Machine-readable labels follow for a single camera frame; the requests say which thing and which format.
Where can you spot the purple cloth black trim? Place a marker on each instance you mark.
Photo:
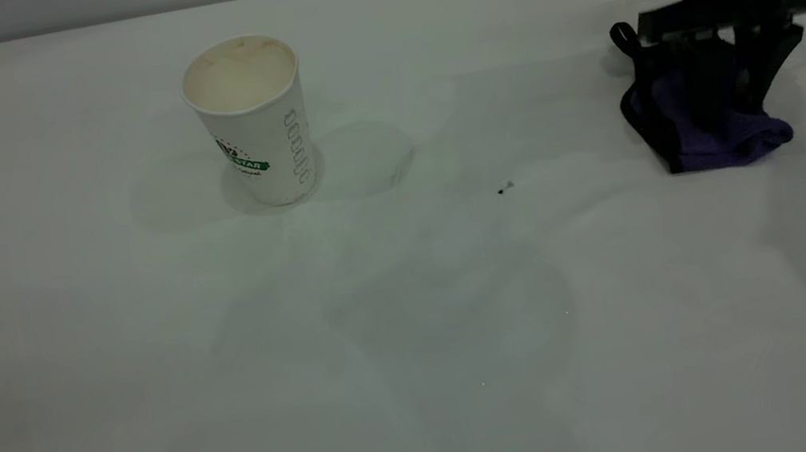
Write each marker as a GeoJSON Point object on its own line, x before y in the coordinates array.
{"type": "Point", "coordinates": [729, 142]}

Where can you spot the white paper cup green print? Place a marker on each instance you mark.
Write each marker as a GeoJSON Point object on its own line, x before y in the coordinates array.
{"type": "Point", "coordinates": [260, 143]}

